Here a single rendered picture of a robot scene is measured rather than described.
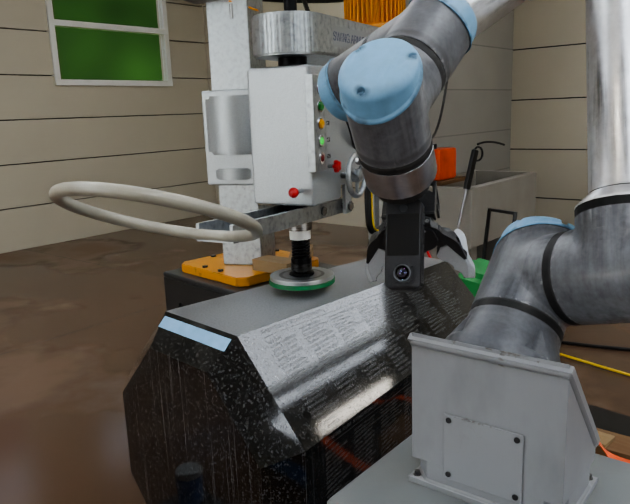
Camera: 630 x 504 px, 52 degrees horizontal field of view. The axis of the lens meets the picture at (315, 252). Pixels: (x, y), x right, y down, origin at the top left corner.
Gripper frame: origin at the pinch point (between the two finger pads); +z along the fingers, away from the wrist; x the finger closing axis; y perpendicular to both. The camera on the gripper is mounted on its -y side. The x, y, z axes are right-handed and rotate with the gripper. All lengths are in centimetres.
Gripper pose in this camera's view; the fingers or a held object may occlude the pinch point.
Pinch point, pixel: (421, 283)
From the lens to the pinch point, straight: 95.0
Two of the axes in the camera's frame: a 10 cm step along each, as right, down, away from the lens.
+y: 1.4, -7.8, 6.0
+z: 2.5, 6.2, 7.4
